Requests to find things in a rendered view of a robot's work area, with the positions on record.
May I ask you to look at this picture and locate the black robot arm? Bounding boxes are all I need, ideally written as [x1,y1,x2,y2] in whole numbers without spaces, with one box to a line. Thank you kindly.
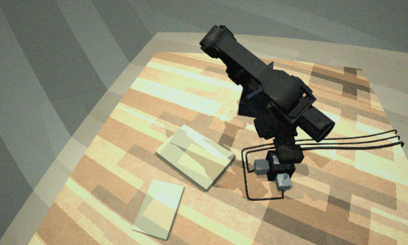
[199,25,335,142]

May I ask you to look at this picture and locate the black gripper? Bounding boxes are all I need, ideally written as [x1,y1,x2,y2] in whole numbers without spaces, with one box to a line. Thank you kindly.
[272,110,304,165]

